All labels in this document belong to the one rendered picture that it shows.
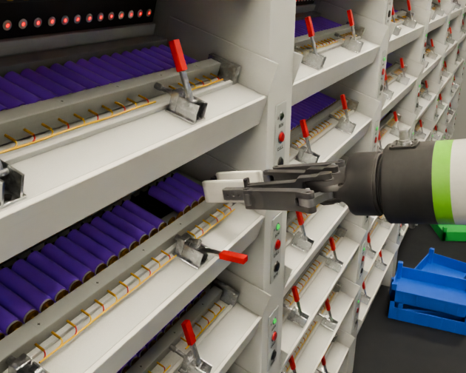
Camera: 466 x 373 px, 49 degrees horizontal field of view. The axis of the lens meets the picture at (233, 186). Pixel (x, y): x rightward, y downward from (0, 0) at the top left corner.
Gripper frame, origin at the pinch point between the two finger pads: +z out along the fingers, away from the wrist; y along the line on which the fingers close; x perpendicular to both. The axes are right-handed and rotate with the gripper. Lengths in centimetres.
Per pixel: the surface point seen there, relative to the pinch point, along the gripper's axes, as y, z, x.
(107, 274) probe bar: 19.8, 6.2, 3.4
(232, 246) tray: 0.2, 1.7, 8.8
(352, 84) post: -81, 6, -1
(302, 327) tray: -35, 10, 45
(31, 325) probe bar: 30.3, 6.4, 3.2
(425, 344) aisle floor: -117, 0, 104
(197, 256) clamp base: 8.2, 2.2, 6.5
